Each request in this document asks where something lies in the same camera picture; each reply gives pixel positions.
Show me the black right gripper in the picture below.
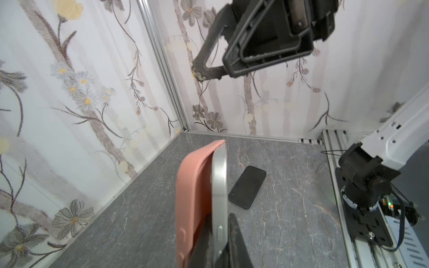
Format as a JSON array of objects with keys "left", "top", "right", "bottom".
[{"left": 191, "top": 1, "right": 339, "bottom": 82}]

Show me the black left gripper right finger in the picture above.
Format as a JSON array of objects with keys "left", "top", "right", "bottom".
[{"left": 227, "top": 213, "right": 254, "bottom": 268}]

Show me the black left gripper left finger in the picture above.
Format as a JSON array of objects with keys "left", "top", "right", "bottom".
[{"left": 187, "top": 214, "right": 213, "bottom": 268}]

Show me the pink phone case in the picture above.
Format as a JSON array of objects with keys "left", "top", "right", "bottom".
[{"left": 175, "top": 140, "right": 225, "bottom": 268}]

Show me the phone with black screen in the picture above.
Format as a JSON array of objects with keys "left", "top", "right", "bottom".
[{"left": 211, "top": 140, "right": 229, "bottom": 267}]

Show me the black phone near left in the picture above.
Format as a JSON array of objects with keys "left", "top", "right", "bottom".
[{"left": 228, "top": 166, "right": 267, "bottom": 210}]

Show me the aluminium corner frame post left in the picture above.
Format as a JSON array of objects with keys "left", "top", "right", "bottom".
[{"left": 137, "top": 0, "right": 189, "bottom": 131}]

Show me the white perforated cable tray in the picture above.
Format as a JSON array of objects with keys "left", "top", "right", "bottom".
[{"left": 394, "top": 219, "right": 429, "bottom": 268}]

